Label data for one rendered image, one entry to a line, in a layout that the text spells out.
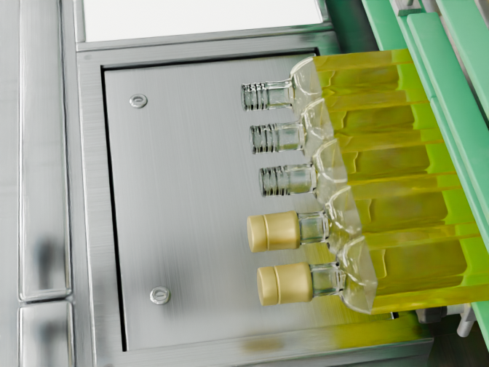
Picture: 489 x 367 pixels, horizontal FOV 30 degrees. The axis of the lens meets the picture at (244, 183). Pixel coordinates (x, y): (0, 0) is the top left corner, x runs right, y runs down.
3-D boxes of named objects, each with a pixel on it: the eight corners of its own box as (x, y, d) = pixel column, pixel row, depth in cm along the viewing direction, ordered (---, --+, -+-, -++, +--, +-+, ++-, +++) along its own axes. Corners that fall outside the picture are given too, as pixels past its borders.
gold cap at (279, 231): (291, 221, 87) (245, 226, 86) (295, 203, 84) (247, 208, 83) (297, 255, 85) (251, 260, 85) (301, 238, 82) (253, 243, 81)
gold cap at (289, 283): (313, 286, 78) (263, 292, 78) (311, 309, 81) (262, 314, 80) (305, 253, 81) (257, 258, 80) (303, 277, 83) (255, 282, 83)
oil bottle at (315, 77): (469, 77, 102) (281, 94, 99) (480, 38, 98) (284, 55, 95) (485, 113, 98) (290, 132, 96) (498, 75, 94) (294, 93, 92)
